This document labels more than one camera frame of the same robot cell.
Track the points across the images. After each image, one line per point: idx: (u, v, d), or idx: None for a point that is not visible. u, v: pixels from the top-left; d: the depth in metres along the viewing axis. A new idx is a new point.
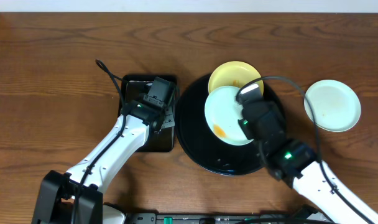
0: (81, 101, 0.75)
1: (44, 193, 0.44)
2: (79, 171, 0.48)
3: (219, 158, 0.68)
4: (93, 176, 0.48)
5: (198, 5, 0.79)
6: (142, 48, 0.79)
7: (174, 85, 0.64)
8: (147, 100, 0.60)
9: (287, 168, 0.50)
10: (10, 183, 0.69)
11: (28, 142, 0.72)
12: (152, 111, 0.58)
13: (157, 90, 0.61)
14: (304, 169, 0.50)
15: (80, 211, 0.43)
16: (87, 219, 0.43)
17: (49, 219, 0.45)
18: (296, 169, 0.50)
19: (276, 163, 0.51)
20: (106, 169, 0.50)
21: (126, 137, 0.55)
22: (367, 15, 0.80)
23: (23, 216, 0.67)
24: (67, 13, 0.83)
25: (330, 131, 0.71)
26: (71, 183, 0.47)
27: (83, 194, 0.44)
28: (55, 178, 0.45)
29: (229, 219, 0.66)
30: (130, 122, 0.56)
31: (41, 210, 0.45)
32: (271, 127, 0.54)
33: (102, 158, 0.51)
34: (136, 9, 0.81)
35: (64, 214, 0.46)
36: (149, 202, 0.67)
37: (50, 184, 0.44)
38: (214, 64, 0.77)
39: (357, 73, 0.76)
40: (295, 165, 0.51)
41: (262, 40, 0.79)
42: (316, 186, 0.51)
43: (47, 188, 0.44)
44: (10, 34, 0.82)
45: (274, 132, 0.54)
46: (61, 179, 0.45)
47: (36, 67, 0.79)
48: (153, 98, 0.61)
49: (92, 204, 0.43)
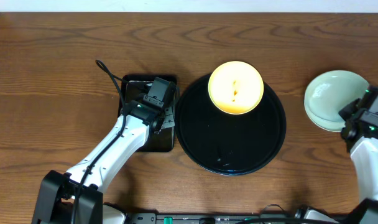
0: (82, 101, 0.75)
1: (44, 193, 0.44)
2: (79, 171, 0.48)
3: (219, 158, 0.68)
4: (93, 177, 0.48)
5: (197, 5, 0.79)
6: (142, 48, 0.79)
7: (173, 85, 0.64)
8: (147, 100, 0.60)
9: (364, 131, 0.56)
10: (11, 183, 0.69)
11: (29, 142, 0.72)
12: (152, 111, 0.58)
13: (157, 90, 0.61)
14: (375, 139, 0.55)
15: (80, 210, 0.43)
16: (87, 218, 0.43)
17: (49, 219, 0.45)
18: (369, 136, 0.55)
19: (358, 123, 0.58)
20: (106, 169, 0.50)
21: (126, 137, 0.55)
22: (367, 14, 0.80)
23: (23, 216, 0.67)
24: (67, 13, 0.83)
25: (330, 131, 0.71)
26: (72, 183, 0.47)
27: (83, 194, 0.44)
28: (54, 179, 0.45)
29: (229, 219, 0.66)
30: (130, 122, 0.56)
31: (43, 209, 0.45)
32: None
33: (102, 158, 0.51)
34: (136, 9, 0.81)
35: (64, 214, 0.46)
36: (149, 202, 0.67)
37: (50, 184, 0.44)
38: (214, 64, 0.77)
39: (357, 72, 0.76)
40: (372, 135, 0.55)
41: (262, 40, 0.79)
42: (371, 147, 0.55)
43: (47, 188, 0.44)
44: (10, 34, 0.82)
45: None
46: (61, 179, 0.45)
47: (36, 67, 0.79)
48: (153, 98, 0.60)
49: (92, 204, 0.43)
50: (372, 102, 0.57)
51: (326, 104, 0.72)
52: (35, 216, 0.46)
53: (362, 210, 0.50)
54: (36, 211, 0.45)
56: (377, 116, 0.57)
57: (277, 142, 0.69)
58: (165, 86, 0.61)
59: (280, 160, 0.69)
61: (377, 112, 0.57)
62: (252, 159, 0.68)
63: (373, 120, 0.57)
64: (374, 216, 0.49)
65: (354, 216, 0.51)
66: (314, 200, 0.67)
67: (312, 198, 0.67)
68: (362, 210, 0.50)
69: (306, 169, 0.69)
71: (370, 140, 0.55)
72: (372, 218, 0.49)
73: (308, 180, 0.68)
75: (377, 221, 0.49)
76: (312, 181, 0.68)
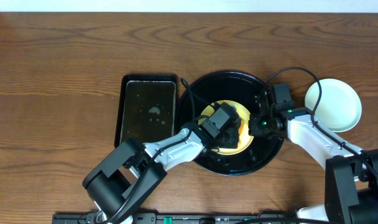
0: (82, 101, 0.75)
1: (122, 150, 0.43)
2: (152, 148, 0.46)
3: (219, 158, 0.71)
4: (161, 159, 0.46)
5: (198, 5, 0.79)
6: (142, 48, 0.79)
7: (236, 114, 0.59)
8: (206, 124, 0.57)
9: (288, 116, 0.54)
10: (11, 183, 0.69)
11: (29, 142, 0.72)
12: (210, 137, 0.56)
13: (219, 117, 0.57)
14: (297, 124, 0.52)
15: (143, 178, 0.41)
16: (146, 189, 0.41)
17: (109, 177, 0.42)
18: (292, 118, 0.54)
19: (281, 116, 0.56)
20: (170, 159, 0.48)
21: (188, 145, 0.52)
22: (367, 15, 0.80)
23: (23, 216, 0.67)
24: (66, 13, 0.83)
25: (339, 129, 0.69)
26: (143, 154, 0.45)
27: (152, 166, 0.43)
28: (135, 144, 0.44)
29: (229, 219, 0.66)
30: (193, 136, 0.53)
31: (110, 164, 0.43)
32: (283, 96, 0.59)
33: (170, 149, 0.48)
34: (136, 9, 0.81)
35: (117, 183, 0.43)
36: (149, 202, 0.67)
37: (131, 147, 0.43)
38: (214, 64, 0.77)
39: (357, 72, 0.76)
40: (293, 115, 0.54)
41: (262, 40, 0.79)
42: (299, 119, 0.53)
43: (125, 148, 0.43)
44: (11, 34, 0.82)
45: (283, 99, 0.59)
46: (138, 145, 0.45)
47: (36, 67, 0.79)
48: (212, 124, 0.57)
49: (157, 178, 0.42)
50: (275, 96, 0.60)
51: (332, 95, 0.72)
52: (96, 168, 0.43)
53: (330, 175, 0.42)
54: (104, 162, 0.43)
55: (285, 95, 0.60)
56: (286, 102, 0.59)
57: (277, 142, 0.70)
58: (228, 116, 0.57)
59: (280, 161, 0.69)
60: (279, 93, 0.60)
61: (283, 100, 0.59)
62: (252, 159, 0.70)
63: (286, 106, 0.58)
64: (344, 171, 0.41)
65: (331, 189, 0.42)
66: (314, 201, 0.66)
67: (312, 199, 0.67)
68: (331, 176, 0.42)
69: (305, 169, 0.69)
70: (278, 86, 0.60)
71: (297, 120, 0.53)
72: (343, 173, 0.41)
73: (308, 180, 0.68)
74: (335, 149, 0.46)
75: (349, 174, 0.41)
76: (311, 181, 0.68)
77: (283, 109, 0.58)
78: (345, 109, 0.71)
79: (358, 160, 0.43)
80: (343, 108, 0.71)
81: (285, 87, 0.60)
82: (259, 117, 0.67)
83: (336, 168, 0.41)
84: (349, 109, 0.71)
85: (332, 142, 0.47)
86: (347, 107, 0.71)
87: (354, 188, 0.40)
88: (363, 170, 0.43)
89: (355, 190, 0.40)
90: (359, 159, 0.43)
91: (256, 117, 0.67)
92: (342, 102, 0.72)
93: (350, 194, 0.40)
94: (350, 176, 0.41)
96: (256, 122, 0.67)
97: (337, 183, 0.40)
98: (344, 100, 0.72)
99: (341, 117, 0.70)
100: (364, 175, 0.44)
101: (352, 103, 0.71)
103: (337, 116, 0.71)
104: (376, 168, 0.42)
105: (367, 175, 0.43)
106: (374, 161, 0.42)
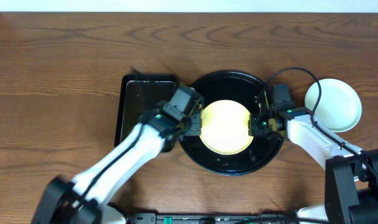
0: (82, 100, 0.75)
1: (48, 196, 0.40)
2: (86, 181, 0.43)
3: (219, 158, 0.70)
4: (98, 190, 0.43)
5: (198, 5, 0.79)
6: (142, 48, 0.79)
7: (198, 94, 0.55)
8: (166, 109, 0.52)
9: (288, 115, 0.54)
10: (10, 183, 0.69)
11: (28, 142, 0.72)
12: (171, 122, 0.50)
13: (179, 98, 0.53)
14: (297, 124, 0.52)
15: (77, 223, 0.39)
16: None
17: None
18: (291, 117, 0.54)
19: (281, 116, 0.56)
20: (114, 180, 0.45)
21: (138, 150, 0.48)
22: (367, 14, 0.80)
23: (22, 216, 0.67)
24: (66, 13, 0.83)
25: (339, 129, 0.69)
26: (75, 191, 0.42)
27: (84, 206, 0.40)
28: (61, 185, 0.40)
29: (229, 219, 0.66)
30: (147, 133, 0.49)
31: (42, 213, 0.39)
32: (283, 95, 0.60)
33: (112, 168, 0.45)
34: (136, 9, 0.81)
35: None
36: (149, 202, 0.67)
37: (56, 190, 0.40)
38: (214, 63, 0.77)
39: (357, 72, 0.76)
40: (292, 115, 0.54)
41: (262, 40, 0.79)
42: (299, 120, 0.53)
43: (50, 196, 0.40)
44: (11, 34, 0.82)
45: (283, 99, 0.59)
46: (64, 185, 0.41)
47: (36, 67, 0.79)
48: (174, 107, 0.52)
49: (93, 216, 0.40)
50: (275, 96, 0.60)
51: (332, 95, 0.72)
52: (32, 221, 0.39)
53: (330, 175, 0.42)
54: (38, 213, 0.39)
55: (285, 95, 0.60)
56: (285, 102, 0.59)
57: (276, 142, 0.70)
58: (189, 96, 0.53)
59: (280, 161, 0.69)
60: (279, 93, 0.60)
61: (283, 100, 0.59)
62: (251, 159, 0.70)
63: (286, 106, 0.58)
64: (344, 172, 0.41)
65: (331, 189, 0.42)
66: (314, 201, 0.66)
67: (312, 199, 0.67)
68: (330, 176, 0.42)
69: (305, 169, 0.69)
70: (277, 86, 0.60)
71: (297, 120, 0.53)
72: (342, 173, 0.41)
73: (307, 180, 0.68)
74: (334, 150, 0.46)
75: (349, 174, 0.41)
76: (311, 181, 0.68)
77: (283, 109, 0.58)
78: (345, 109, 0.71)
79: (358, 160, 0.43)
80: (342, 108, 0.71)
81: (285, 87, 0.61)
82: (259, 117, 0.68)
83: (334, 168, 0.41)
84: (349, 109, 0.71)
85: (332, 142, 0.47)
86: (347, 107, 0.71)
87: (353, 187, 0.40)
88: (364, 170, 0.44)
89: (355, 190, 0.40)
90: (358, 159, 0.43)
91: (255, 118, 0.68)
92: (342, 102, 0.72)
93: (349, 193, 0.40)
94: (350, 176, 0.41)
96: (256, 122, 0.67)
97: (337, 183, 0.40)
98: (344, 100, 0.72)
99: (341, 117, 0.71)
100: (364, 175, 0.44)
101: (351, 103, 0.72)
103: (336, 116, 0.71)
104: (376, 168, 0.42)
105: (367, 175, 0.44)
106: (374, 161, 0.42)
